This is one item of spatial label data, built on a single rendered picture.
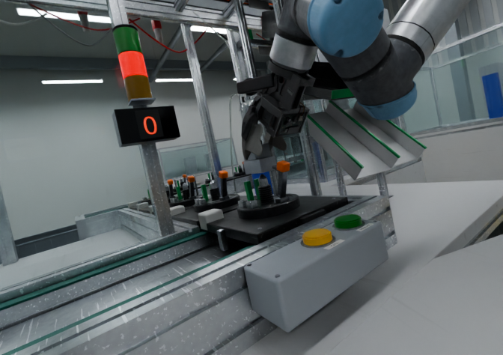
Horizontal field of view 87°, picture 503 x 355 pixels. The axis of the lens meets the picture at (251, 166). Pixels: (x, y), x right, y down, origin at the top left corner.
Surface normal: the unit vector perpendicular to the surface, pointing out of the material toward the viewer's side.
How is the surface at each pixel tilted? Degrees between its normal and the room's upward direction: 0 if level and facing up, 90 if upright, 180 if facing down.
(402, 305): 0
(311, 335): 0
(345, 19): 128
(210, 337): 90
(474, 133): 90
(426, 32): 93
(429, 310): 0
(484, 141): 90
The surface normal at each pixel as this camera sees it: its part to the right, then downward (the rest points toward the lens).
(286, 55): -0.44, 0.46
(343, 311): -0.21, -0.98
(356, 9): 0.14, 0.63
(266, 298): -0.80, 0.19
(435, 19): 0.08, 0.07
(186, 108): 0.54, -0.08
